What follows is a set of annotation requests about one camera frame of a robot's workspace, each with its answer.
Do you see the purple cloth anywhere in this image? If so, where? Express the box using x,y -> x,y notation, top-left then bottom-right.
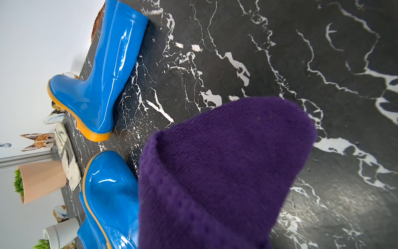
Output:
138,97 -> 317,249

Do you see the blue rubber boot far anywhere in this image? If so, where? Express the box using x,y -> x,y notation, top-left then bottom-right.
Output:
47,1 -> 149,142

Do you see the blue rubber boot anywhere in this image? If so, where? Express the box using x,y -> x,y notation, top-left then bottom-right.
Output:
47,1 -> 149,142
77,150 -> 139,249

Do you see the blue rubber boot near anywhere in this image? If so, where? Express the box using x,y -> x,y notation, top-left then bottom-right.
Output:
77,150 -> 139,249

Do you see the white grey work glove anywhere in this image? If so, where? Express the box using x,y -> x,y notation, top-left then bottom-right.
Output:
54,122 -> 81,191

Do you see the pink ribbed plant pot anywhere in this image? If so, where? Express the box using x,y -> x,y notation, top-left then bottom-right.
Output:
18,160 -> 67,204

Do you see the small white plant pot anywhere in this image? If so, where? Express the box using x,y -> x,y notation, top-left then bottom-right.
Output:
43,218 -> 80,249

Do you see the green plant in pink pot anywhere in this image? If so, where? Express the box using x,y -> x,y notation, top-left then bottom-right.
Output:
13,169 -> 24,196

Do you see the green plant in white pot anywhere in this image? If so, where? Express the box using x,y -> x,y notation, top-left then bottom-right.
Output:
34,239 -> 51,249

